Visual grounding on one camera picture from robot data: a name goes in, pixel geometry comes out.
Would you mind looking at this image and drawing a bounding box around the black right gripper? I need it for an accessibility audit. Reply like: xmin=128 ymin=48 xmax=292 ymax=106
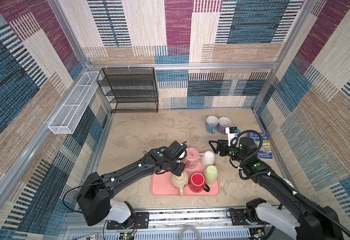
xmin=208 ymin=139 xmax=246 ymax=164

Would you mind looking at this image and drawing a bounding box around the purple ceramic mug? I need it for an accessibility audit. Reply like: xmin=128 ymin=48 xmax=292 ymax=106
xmin=217 ymin=117 xmax=232 ymax=135

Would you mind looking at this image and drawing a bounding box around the blue ceramic mug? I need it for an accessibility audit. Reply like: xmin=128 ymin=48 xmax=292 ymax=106
xmin=206 ymin=116 xmax=219 ymax=134

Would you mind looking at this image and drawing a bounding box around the pink plastic tray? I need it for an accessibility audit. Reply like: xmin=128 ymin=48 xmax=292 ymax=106
xmin=151 ymin=153 xmax=220 ymax=196

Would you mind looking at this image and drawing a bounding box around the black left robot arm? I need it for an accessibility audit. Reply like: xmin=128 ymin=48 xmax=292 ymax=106
xmin=76 ymin=141 xmax=187 ymax=228

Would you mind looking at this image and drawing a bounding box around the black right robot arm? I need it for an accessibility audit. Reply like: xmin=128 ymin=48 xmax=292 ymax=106
xmin=209 ymin=134 xmax=350 ymax=240

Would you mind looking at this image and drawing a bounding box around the pink ghost mug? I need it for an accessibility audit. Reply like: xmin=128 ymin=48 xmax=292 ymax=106
xmin=182 ymin=148 xmax=199 ymax=169

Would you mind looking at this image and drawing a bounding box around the white ceramic mug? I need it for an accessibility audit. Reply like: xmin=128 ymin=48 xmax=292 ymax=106
xmin=200 ymin=151 xmax=215 ymax=168

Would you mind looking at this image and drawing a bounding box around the red ceramic mug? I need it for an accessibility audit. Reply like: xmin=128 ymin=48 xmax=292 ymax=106
xmin=189 ymin=172 xmax=211 ymax=193

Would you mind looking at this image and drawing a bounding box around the light green mug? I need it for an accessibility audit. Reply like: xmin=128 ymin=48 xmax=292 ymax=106
xmin=204 ymin=165 xmax=218 ymax=185

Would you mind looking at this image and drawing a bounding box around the beige ceramic teapot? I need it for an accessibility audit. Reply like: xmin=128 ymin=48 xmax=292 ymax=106
xmin=171 ymin=171 xmax=189 ymax=197

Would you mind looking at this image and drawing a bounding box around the blue treehouse book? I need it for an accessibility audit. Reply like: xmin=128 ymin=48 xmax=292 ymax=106
xmin=247 ymin=133 xmax=273 ymax=161

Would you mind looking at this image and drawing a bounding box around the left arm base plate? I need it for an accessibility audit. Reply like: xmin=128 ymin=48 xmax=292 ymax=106
xmin=106 ymin=212 xmax=150 ymax=230

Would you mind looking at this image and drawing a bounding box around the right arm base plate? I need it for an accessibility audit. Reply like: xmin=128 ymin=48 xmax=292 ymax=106
xmin=226 ymin=208 xmax=264 ymax=226

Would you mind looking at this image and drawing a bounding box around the grey hose loop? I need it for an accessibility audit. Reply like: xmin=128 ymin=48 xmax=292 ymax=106
xmin=178 ymin=224 xmax=203 ymax=240

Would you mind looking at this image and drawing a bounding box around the black wire shelf rack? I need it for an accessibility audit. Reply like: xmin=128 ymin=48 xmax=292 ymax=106
xmin=97 ymin=67 xmax=159 ymax=114

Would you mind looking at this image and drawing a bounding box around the black corrugated cable conduit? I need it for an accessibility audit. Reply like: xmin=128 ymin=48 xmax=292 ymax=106
xmin=282 ymin=179 xmax=350 ymax=240

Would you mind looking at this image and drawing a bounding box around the white wire mesh basket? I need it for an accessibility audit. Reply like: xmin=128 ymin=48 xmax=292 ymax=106
xmin=48 ymin=72 xmax=100 ymax=135

